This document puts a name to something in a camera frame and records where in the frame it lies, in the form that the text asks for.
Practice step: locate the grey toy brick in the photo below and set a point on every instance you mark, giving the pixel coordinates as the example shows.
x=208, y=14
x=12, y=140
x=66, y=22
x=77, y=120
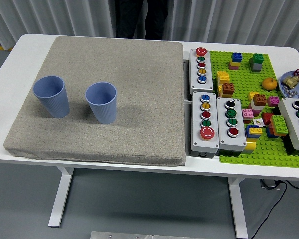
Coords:
x=257, y=67

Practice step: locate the brown toy brick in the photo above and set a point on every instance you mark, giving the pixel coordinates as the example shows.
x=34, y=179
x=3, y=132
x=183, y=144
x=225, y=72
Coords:
x=260, y=99
x=228, y=88

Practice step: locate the grey selector switch control box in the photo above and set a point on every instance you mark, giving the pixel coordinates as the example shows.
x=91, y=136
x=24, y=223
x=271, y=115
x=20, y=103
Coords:
x=291, y=129
x=224, y=139

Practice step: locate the white toy brick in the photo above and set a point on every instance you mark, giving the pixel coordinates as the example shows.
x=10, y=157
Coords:
x=256, y=106

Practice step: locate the large green toy brick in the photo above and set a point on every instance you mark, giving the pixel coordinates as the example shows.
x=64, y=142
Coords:
x=279, y=124

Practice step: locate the grey-brown fabric mat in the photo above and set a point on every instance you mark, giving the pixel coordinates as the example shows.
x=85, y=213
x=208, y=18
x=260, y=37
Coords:
x=139, y=99

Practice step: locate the white pleated curtain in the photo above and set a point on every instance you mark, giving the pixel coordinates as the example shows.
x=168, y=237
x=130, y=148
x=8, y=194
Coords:
x=40, y=15

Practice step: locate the yellow toy brick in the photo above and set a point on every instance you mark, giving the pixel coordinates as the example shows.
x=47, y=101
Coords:
x=255, y=131
x=235, y=64
x=249, y=145
x=223, y=76
x=251, y=95

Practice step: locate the magenta toy brick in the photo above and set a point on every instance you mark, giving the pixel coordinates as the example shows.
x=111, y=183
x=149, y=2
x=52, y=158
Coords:
x=273, y=100

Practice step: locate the person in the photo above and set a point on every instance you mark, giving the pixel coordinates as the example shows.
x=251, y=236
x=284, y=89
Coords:
x=129, y=25

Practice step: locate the white table leg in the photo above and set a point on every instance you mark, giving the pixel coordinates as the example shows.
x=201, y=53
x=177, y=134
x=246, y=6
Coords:
x=236, y=211
x=61, y=199

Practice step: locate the brass valve with red handwheel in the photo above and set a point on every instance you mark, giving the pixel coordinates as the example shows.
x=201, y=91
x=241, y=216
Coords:
x=290, y=81

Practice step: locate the dark red toy brick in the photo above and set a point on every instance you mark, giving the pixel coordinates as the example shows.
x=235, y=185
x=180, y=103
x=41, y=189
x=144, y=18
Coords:
x=246, y=120

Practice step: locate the orange fruit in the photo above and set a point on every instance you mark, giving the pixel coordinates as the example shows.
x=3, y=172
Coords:
x=269, y=84

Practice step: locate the grey five-button control box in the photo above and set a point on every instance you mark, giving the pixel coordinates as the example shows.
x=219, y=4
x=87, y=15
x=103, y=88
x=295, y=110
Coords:
x=209, y=83
x=196, y=134

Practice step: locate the blue toy brick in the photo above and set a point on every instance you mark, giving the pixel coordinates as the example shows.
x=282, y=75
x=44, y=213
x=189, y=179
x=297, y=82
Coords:
x=247, y=130
x=269, y=134
x=236, y=57

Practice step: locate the blue ribbed plastic cup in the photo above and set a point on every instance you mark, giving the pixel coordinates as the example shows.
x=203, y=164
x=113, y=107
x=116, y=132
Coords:
x=104, y=112
x=52, y=104

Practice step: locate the green studded baseplate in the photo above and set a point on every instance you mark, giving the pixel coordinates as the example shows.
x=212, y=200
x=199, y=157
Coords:
x=241, y=82

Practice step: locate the grey power adapter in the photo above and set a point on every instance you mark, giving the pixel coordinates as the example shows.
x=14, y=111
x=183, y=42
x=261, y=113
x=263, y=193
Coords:
x=267, y=184

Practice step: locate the white printed toy tile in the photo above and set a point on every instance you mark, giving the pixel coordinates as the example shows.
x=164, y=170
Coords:
x=257, y=122

